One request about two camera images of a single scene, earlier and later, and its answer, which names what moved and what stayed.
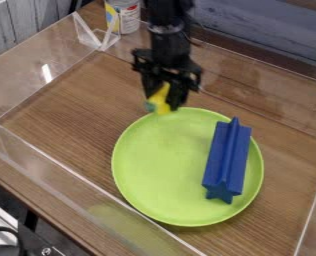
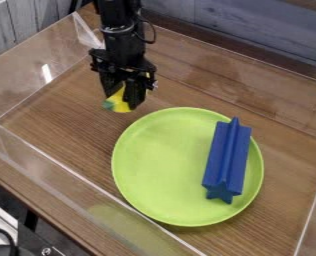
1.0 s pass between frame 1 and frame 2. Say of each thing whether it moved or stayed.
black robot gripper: moved
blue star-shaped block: stayed
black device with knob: stayed
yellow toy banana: moved
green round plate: stayed
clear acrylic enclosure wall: stayed
